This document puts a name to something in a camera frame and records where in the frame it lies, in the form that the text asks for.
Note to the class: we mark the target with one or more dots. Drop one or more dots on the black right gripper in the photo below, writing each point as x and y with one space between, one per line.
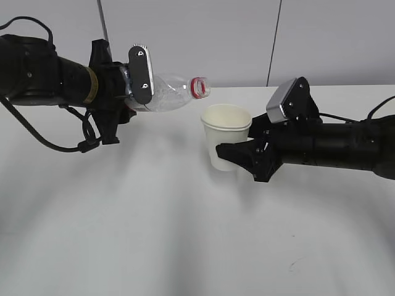
262 157

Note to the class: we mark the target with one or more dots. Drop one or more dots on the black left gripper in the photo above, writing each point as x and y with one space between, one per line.
109 107

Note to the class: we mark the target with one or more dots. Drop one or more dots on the white paper cup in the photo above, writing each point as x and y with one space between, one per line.
224 123

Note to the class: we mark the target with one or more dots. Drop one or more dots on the clear Nongfu Spring water bottle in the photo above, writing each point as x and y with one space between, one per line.
171 92

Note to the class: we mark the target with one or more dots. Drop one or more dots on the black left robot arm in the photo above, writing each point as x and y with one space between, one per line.
33 74

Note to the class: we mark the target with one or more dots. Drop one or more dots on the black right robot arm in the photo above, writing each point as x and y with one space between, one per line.
366 145

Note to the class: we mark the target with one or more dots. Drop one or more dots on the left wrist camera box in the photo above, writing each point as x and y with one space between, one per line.
140 69

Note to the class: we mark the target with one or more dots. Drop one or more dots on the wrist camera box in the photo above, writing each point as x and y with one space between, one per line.
140 69
291 101

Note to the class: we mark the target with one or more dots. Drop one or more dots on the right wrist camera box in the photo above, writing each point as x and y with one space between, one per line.
291 101

